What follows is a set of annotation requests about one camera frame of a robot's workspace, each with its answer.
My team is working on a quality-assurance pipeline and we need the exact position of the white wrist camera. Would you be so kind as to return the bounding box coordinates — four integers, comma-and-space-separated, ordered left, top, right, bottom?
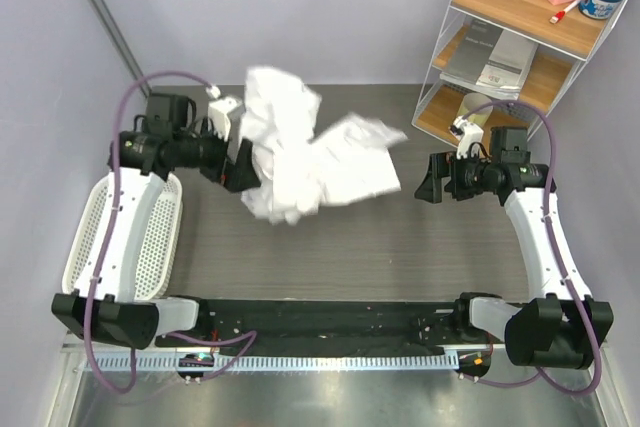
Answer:
450, 116, 484, 159
206, 85, 244, 141

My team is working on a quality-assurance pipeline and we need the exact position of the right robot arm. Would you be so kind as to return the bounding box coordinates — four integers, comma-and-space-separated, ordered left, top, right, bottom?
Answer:
414, 118, 614, 370

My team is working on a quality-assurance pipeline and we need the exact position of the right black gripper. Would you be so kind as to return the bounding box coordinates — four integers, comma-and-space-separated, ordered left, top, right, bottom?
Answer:
415, 148, 499, 203

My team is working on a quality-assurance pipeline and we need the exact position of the light grey booklet stack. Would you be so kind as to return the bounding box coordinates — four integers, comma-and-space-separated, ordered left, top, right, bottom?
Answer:
475, 30, 538, 100

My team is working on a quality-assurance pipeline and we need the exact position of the white perforated plastic basket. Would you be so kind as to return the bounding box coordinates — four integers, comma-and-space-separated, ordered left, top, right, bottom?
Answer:
61, 174, 183, 301

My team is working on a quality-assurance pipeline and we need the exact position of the grey wall corner strip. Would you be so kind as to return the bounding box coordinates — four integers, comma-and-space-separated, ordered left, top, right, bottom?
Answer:
88, 0, 143, 80

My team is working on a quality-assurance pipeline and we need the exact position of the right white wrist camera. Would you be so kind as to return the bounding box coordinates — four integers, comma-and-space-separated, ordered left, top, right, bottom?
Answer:
450, 116, 484, 159

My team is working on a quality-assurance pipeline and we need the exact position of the slotted grey cable duct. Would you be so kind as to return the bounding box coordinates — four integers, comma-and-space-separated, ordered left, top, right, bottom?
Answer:
84, 351, 460, 374

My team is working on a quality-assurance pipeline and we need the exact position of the white long sleeve shirt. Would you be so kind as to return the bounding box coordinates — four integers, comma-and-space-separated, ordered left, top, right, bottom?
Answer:
239, 66, 408, 225

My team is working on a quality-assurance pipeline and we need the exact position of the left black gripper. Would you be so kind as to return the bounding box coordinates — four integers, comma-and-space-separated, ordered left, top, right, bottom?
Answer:
172, 116, 260, 191

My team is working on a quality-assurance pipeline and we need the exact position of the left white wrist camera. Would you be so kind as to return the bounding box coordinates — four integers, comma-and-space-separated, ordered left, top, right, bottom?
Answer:
206, 85, 244, 141

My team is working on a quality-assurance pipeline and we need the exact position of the red white marker pen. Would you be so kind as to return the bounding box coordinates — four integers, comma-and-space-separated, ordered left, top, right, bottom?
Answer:
549, 0, 581, 24

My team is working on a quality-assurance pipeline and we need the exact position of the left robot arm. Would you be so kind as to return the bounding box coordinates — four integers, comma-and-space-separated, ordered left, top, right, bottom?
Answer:
51, 88, 260, 350

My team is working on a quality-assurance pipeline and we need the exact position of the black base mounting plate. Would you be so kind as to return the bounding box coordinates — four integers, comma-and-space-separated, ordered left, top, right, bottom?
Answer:
186, 299, 501, 358

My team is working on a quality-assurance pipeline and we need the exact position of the white wire wooden shelf rack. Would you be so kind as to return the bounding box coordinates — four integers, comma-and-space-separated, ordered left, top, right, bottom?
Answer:
412, 0, 628, 145

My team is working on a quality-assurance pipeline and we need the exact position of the pale yellow cup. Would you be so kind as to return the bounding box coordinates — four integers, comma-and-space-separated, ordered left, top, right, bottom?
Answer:
457, 92, 493, 128

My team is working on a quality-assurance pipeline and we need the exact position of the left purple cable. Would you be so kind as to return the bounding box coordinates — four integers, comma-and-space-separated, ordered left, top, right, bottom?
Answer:
82, 70, 259, 395

